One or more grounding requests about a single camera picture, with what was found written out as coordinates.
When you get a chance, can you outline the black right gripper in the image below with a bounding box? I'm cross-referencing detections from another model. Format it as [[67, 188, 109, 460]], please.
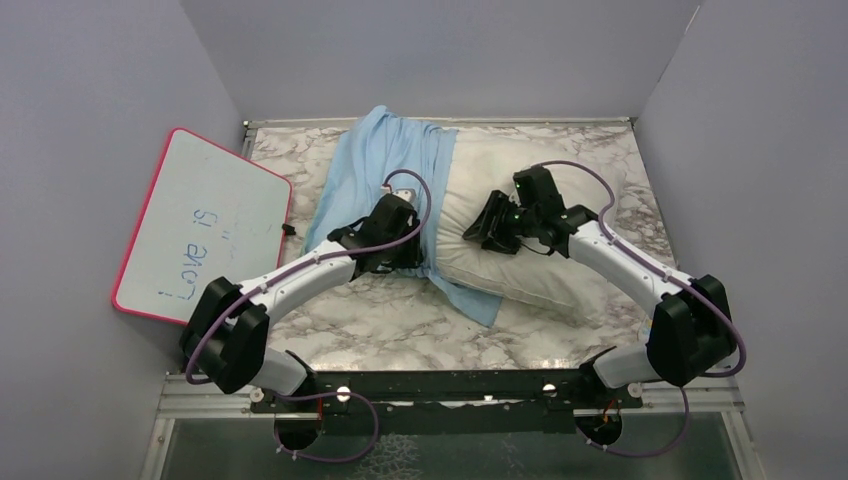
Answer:
[[465, 189, 540, 254]]

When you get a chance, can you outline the light blue pillowcase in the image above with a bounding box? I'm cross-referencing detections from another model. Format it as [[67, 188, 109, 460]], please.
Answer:
[[302, 105, 501, 327]]

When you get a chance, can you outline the white pillow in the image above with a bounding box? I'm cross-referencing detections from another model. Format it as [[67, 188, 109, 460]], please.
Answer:
[[435, 132, 625, 318]]

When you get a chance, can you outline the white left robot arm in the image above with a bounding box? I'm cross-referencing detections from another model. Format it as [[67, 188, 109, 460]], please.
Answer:
[[179, 189, 424, 411]]

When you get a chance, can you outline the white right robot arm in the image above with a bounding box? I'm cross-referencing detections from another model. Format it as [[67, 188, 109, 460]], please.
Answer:
[[463, 162, 747, 407]]

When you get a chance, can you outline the pink framed whiteboard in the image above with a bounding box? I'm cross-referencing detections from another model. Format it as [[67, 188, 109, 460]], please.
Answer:
[[111, 128, 293, 325]]

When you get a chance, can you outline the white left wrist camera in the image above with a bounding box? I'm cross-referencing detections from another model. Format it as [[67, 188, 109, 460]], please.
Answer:
[[391, 189, 417, 207]]

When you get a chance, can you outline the aluminium table edge frame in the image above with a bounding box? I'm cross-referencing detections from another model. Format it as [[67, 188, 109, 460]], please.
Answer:
[[242, 117, 638, 131]]

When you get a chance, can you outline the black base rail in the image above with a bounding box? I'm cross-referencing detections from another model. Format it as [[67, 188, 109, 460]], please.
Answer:
[[250, 369, 641, 436]]

